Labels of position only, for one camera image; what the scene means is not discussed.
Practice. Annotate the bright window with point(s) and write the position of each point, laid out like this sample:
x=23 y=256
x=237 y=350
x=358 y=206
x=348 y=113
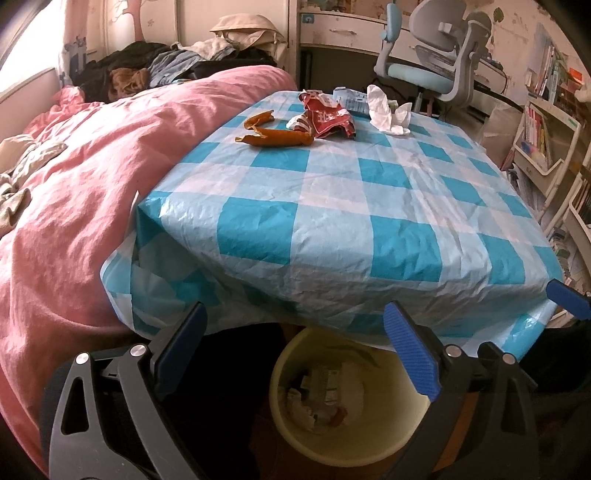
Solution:
x=27 y=37

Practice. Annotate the books on high shelf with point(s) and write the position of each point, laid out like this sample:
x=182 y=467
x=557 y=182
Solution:
x=551 y=69

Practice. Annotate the pink duvet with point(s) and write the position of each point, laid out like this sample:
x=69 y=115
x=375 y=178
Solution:
x=92 y=184

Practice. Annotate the black garment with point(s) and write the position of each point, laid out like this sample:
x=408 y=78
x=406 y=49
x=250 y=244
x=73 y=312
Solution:
x=235 y=68

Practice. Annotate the light blue milk carton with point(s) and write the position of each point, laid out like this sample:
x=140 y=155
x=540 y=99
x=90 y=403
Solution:
x=353 y=99

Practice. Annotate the white desk with drawer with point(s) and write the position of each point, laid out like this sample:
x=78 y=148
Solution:
x=341 y=32

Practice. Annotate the short orange sausage wrapper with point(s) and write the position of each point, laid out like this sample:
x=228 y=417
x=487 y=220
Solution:
x=258 y=119

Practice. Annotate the row of colourful books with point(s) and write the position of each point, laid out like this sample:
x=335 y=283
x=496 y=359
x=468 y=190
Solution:
x=563 y=256

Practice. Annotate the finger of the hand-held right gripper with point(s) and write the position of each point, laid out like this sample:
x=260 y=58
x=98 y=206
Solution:
x=570 y=297

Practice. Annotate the cream trash bin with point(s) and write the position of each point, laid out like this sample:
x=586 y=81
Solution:
x=392 y=397

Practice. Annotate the headboard with tree print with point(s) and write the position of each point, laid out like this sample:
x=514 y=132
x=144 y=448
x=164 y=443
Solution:
x=138 y=23

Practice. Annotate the grey and blue office chair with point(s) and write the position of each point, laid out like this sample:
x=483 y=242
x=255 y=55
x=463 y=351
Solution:
x=429 y=81

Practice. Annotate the blue-grey garment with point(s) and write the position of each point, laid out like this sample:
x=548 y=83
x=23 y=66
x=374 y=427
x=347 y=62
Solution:
x=171 y=67

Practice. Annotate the blue white checkered tablecloth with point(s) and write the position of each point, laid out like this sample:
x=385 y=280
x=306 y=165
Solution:
x=323 y=207

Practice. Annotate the beige pillow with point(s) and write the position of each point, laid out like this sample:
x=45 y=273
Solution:
x=247 y=30

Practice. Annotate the brown garment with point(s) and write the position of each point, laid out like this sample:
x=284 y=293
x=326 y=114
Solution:
x=129 y=83

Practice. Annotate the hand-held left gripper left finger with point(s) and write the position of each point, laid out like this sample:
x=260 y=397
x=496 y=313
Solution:
x=182 y=346

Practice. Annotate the white garment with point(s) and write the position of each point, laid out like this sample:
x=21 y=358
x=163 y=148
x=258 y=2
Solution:
x=210 y=47

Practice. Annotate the red snack wrapper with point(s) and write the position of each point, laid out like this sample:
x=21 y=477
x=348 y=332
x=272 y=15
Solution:
x=325 y=121

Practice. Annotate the upright books in shelf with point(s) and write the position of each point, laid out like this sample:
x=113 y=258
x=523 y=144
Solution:
x=538 y=134

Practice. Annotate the white tissue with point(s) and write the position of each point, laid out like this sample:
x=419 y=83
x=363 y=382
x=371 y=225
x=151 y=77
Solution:
x=381 y=108

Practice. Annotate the stack of papers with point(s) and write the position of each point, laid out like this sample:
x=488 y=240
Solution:
x=526 y=189

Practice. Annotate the white bookshelf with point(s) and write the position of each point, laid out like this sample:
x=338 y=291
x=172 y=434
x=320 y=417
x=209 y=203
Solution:
x=561 y=152

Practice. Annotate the printed curtain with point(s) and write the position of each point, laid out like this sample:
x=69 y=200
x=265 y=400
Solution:
x=71 y=46

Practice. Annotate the dark clothes pile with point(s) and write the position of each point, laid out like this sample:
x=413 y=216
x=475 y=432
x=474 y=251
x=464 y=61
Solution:
x=124 y=55

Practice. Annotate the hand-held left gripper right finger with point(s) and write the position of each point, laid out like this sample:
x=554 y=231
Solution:
x=411 y=346

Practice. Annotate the crumpled white cloth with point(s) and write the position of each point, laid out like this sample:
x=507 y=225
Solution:
x=27 y=161

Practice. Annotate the large translucent plastic bag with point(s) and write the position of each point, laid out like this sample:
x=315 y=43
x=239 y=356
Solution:
x=501 y=131

